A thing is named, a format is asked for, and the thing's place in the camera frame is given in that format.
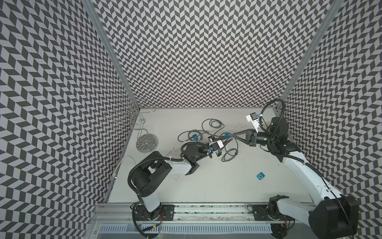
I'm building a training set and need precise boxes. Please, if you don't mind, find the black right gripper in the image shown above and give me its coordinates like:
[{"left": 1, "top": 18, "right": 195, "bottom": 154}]
[{"left": 233, "top": 128, "right": 276, "bottom": 147}]

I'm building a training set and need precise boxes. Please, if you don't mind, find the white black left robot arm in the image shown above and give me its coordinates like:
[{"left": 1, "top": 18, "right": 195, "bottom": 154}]
[{"left": 127, "top": 139, "right": 224, "bottom": 214}]

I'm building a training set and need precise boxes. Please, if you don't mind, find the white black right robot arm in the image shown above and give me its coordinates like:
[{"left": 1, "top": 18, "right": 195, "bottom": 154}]
[{"left": 233, "top": 99, "right": 360, "bottom": 239}]

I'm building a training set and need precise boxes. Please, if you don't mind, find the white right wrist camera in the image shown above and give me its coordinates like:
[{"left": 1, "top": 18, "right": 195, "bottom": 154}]
[{"left": 246, "top": 113, "right": 262, "bottom": 133}]

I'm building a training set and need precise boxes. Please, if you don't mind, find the chrome wire jewelry stand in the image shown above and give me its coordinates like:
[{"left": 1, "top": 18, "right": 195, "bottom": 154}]
[{"left": 102, "top": 97, "right": 159, "bottom": 153}]

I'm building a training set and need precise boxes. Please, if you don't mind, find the thin white power strip cord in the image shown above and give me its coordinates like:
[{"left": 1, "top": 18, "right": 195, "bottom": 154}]
[{"left": 113, "top": 155, "right": 138, "bottom": 180}]

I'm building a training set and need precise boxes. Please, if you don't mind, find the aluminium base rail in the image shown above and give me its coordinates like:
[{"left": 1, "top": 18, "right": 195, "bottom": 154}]
[{"left": 83, "top": 203, "right": 316, "bottom": 239}]

